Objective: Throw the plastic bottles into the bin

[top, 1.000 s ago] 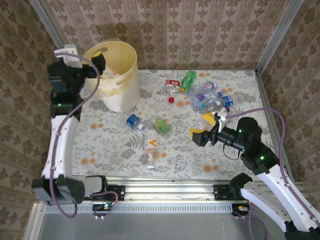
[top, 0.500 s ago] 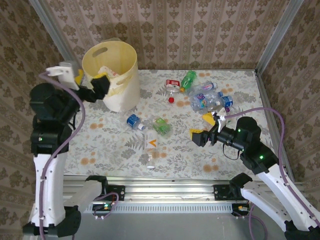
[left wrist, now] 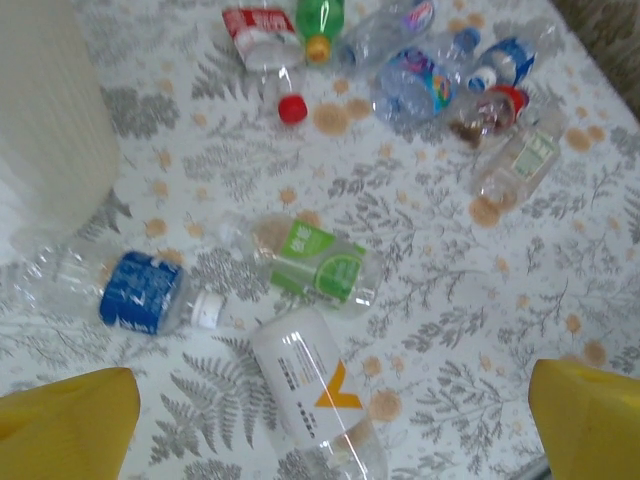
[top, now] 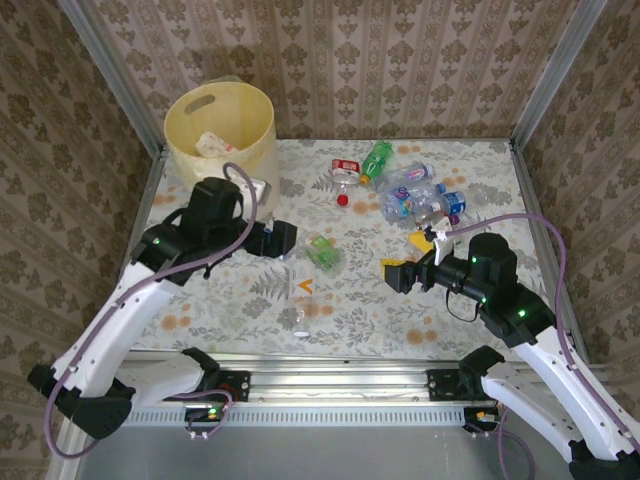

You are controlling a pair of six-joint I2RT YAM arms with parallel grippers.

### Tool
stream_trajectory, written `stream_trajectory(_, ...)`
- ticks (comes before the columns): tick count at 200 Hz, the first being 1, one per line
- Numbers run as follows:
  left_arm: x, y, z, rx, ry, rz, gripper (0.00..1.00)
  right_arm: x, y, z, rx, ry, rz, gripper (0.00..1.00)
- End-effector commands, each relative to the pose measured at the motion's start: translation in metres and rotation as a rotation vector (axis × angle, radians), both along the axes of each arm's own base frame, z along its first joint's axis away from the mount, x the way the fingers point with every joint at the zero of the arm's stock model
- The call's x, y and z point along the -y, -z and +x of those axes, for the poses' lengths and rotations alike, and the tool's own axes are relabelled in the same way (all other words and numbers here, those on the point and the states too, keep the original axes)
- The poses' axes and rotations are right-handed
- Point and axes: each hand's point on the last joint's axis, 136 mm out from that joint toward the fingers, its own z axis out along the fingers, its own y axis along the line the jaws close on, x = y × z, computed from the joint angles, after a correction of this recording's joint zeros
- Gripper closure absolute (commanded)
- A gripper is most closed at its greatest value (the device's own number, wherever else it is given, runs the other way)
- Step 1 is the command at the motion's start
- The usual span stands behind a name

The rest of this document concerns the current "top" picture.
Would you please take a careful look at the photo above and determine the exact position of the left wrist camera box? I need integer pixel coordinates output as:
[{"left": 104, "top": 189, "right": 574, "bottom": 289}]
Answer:
[{"left": 238, "top": 175, "right": 274, "bottom": 207}]

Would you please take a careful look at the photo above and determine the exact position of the aluminium frame post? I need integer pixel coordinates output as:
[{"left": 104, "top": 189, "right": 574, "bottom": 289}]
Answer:
[
  {"left": 509, "top": 0, "right": 609, "bottom": 151},
  {"left": 56, "top": 0, "right": 166, "bottom": 154}
]

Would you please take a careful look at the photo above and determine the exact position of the aluminium table side rail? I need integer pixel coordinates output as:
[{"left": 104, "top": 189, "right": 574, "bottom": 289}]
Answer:
[
  {"left": 509, "top": 142, "right": 592, "bottom": 364},
  {"left": 93, "top": 143, "right": 169, "bottom": 367}
]

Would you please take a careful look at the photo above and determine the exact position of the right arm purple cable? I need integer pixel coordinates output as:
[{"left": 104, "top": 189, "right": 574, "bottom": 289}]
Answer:
[{"left": 449, "top": 213, "right": 632, "bottom": 480}]

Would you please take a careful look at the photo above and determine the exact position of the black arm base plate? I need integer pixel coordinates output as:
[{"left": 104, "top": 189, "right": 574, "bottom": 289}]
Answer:
[
  {"left": 162, "top": 369, "right": 251, "bottom": 402},
  {"left": 427, "top": 368, "right": 520, "bottom": 402}
]

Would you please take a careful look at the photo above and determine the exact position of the grey slotted cable tray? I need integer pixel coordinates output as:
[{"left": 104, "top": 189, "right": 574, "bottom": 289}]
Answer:
[{"left": 89, "top": 405, "right": 466, "bottom": 427}]

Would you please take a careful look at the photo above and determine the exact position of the black power connector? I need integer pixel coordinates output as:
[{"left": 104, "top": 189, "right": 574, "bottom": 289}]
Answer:
[
  {"left": 463, "top": 407, "right": 501, "bottom": 432},
  {"left": 184, "top": 405, "right": 224, "bottom": 424}
]

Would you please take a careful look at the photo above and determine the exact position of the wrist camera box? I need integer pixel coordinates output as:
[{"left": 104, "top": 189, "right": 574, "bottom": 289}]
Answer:
[
  {"left": 423, "top": 213, "right": 457, "bottom": 267},
  {"left": 238, "top": 175, "right": 274, "bottom": 207}
]

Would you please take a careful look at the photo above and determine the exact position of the grey metal panel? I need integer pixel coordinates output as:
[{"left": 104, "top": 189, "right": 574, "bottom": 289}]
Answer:
[{"left": 47, "top": 403, "right": 634, "bottom": 480}]

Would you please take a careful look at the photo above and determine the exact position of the crushed bottle colourful label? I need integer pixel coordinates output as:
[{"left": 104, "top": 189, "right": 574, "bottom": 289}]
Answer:
[{"left": 378, "top": 182, "right": 448, "bottom": 224}]

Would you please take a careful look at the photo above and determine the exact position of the aluminium front rail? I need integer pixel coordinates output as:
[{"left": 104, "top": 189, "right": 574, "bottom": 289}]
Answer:
[{"left": 74, "top": 357, "right": 616, "bottom": 404}]

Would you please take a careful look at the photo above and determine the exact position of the yellow plastic bin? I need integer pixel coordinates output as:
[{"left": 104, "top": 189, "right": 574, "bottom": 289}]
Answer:
[{"left": 163, "top": 82, "right": 281, "bottom": 221}]

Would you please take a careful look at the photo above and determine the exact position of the white label bottle orange mark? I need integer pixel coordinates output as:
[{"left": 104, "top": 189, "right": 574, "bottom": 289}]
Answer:
[{"left": 284, "top": 257, "right": 317, "bottom": 339}]

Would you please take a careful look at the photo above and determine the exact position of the green label bottle white cap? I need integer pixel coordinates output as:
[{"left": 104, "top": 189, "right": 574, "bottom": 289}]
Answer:
[{"left": 304, "top": 233, "right": 346, "bottom": 275}]

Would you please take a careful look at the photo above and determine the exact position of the clear bottle purple white label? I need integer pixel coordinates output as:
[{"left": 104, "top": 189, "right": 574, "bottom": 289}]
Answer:
[{"left": 372, "top": 160, "right": 435, "bottom": 194}]

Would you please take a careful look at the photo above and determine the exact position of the white bottle red print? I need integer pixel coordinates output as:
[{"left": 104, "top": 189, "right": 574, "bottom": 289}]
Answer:
[{"left": 194, "top": 130, "right": 240, "bottom": 159}]

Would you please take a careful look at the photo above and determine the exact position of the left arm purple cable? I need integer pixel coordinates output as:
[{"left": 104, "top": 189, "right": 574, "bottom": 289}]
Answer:
[{"left": 43, "top": 162, "right": 259, "bottom": 459}]

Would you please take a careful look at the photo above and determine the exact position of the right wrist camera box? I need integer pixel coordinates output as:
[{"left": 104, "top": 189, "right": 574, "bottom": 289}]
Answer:
[{"left": 423, "top": 213, "right": 457, "bottom": 267}]

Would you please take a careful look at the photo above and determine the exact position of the blue label water bottle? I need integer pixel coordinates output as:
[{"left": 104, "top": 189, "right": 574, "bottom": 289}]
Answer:
[{"left": 429, "top": 190, "right": 469, "bottom": 216}]

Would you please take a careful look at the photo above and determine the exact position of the green bottle yellow cap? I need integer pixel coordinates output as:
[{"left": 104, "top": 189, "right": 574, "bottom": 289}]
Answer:
[{"left": 358, "top": 140, "right": 396, "bottom": 186}]

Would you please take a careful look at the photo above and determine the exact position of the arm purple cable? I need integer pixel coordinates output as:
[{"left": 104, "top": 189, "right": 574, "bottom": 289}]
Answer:
[
  {"left": 449, "top": 213, "right": 632, "bottom": 480},
  {"left": 43, "top": 162, "right": 259, "bottom": 459}
]

